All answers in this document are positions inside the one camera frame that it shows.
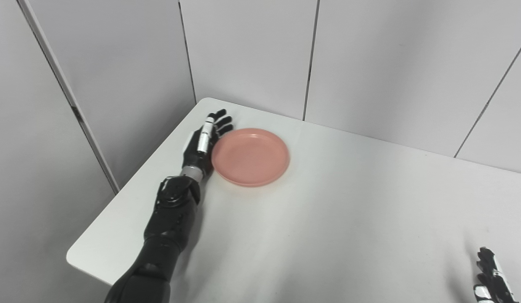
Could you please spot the pink round plate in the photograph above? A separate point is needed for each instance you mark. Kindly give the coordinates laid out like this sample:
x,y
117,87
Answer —
x,y
249,158

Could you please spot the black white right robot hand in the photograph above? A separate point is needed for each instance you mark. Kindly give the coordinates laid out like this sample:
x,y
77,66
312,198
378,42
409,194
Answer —
x,y
493,286

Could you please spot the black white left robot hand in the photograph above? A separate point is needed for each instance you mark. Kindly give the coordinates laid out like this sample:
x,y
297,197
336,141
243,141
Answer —
x,y
193,158

